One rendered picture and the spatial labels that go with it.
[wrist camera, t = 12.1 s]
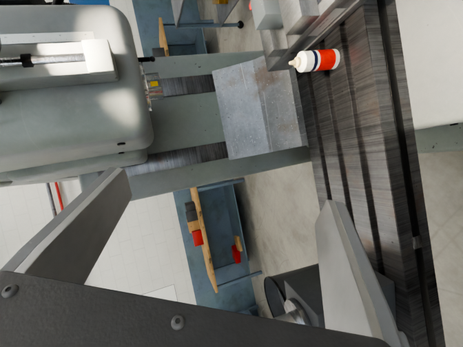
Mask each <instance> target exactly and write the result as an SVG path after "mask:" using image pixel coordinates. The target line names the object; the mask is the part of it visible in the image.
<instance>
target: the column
mask: <svg viewBox="0 0 463 347"><path fill-rule="evenodd" d="M261 56H264V52H263V50H258V51H247V52H226V53H215V54H194V55H183V56H162V57H155V62H151V61H150V62H142V63H143V68H144V72H145V73H153V72H158V73H159V75H160V78H161V85H162V88H163V100H159V101H151V104H152V112H150V118H151V122H152V127H153V131H154V140H153V142H152V144H151V145H150V146H149V147H147V148H146V150H147V160H146V162H144V163H142V164H138V165H131V166H126V167H120V168H121V169H125V171H126V174H127V179H128V181H129V184H130V189H131V192H132V199H131V200H130V201H134V200H140V199H143V198H148V197H152V196H158V195H161V194H165V193H171V192H174V191H180V190H184V189H189V188H193V187H199V186H202V185H208V184H211V183H215V182H220V181H224V180H230V179H233V178H239V177H243V176H248V175H252V174H257V173H261V172H264V171H270V170H274V169H279V168H283V167H289V166H292V165H298V164H302V163H305V162H311V156H310V152H309V148H308V147H307V146H306V145H305V146H302V147H294V148H291V149H284V150H280V151H273V152H269V153H266V154H259V155H255V156H248V157H244V158H238V159H234V160H229V156H228V152H227V146H226V142H225V135H224V131H223V124H222V120H221V117H220V110H219V106H218V100H217V95H216V89H215V85H214V79H213V75H212V71H214V70H219V69H222V68H224V67H229V66H232V65H237V64H239V63H244V62H247V61H252V60H254V59H257V58H259V57H261ZM103 172H104V171H98V172H93V173H86V174H82V175H78V178H79V184H80V187H81V192H83V191H84V190H85V189H86V188H87V187H88V186H89V185H90V184H92V183H93V182H94V181H95V180H96V179H97V178H98V177H99V176H100V175H101V174H102V173H103Z"/></svg>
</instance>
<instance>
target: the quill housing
mask: <svg viewBox="0 0 463 347"><path fill-rule="evenodd" d="M0 38H1V45H27V44H44V43H75V42H81V41H82V40H90V39H107V40H108V41H109V43H110V47H111V49H112V52H113V54H114V58H115V62H116V68H117V71H118V75H119V81H117V82H109V83H93V84H85V85H70V86H62V87H47V88H39V89H30V90H15V91H7V92H0V99H1V101H2V103H1V104H0V173H1V172H5V171H13V170H18V169H25V168H30V167H38V166H42V165H50V164H54V163H59V162H67V161H71V160H79V159H84V158H92V157H97V156H104V155H109V154H117V153H119V154H124V153H125V152H126V151H134V150H138V149H144V148H147V147H149V146H150V145H151V144H152V142H153V140H154V131H153V127H152V122H151V118H150V112H149V109H148V105H147V99H146V95H145V90H144V86H143V80H142V76H141V71H140V67H139V63H138V57H137V53H136V48H135V44H134V38H133V34H132V29H131V26H130V22H129V21H128V19H127V17H126V16H125V15H124V14H123V12H121V11H120V10H119V9H118V8H115V7H114V6H108V5H24V6H0Z"/></svg>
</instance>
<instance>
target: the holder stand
mask: <svg viewBox="0 0 463 347"><path fill-rule="evenodd" d="M373 271H374V273H375V276H376V277H377V279H378V282H379V284H380V287H381V289H382V292H383V293H384V296H385V298H386V301H387V304H388V305H389V308H390V310H391V313H392V315H393V318H394V320H395V324H396V309H395V282H394V281H392V280H390V279H389V278H387V277H385V276H383V275H382V274H380V273H379V272H377V271H375V270H373ZM285 291H286V297H287V299H286V301H285V312H286V313H288V312H289V311H292V312H294V313H295V315H296V317H297V318H298V320H299V322H300V324H304V325H308V326H315V327H319V328H325V316H324V310H323V303H322V291H321V284H320V271H319V267H317V268H315V269H311V270H310V271H306V272H304V273H301V274H298V275H295V276H293V277H290V278H287V279H285Z"/></svg>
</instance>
